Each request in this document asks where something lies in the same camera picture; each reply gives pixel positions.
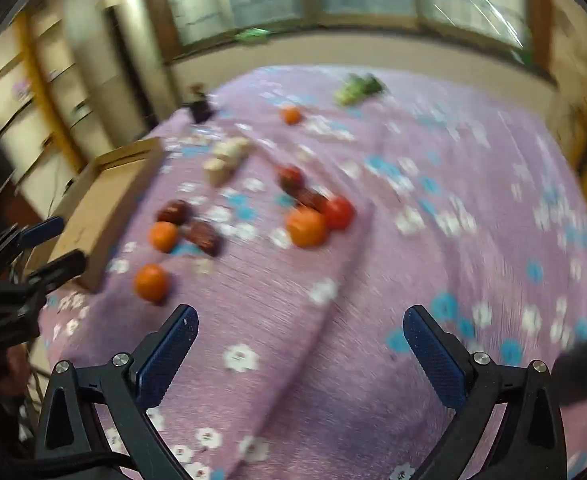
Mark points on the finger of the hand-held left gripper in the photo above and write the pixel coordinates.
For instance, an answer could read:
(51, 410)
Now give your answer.
(41, 231)
(61, 266)

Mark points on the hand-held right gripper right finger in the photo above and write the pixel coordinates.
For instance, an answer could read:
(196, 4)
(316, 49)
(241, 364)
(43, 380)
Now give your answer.
(433, 360)

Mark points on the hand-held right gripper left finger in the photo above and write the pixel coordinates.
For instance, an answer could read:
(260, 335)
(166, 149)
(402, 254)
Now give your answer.
(168, 355)

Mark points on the brown cardboard box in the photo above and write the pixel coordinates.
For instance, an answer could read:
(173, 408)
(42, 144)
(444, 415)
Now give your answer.
(106, 200)

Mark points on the dark red jujube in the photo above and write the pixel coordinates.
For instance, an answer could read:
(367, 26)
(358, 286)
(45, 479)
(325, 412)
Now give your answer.
(203, 237)
(291, 177)
(173, 211)
(311, 201)

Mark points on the red tomato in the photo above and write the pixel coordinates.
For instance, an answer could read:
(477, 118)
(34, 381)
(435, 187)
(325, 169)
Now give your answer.
(339, 212)

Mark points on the round beige rice cake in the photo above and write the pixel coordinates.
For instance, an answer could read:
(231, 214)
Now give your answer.
(217, 170)

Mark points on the large orange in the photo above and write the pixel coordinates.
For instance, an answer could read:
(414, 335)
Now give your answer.
(306, 227)

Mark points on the purple floral blanket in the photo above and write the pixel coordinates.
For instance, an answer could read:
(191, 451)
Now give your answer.
(398, 285)

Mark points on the white tower air conditioner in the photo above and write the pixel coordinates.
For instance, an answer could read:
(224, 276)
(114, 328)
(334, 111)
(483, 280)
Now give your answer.
(91, 60)

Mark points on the black cylindrical device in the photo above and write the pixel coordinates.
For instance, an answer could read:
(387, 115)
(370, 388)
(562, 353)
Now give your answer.
(201, 109)

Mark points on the small orange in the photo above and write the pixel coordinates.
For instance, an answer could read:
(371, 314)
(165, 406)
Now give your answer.
(292, 116)

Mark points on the green bok choy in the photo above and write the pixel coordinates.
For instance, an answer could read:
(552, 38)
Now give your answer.
(358, 89)

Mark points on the green cloth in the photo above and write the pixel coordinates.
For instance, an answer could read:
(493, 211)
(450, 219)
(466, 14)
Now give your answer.
(251, 35)

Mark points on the wall shelf rack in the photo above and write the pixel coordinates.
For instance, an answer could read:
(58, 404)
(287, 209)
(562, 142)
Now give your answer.
(23, 85)

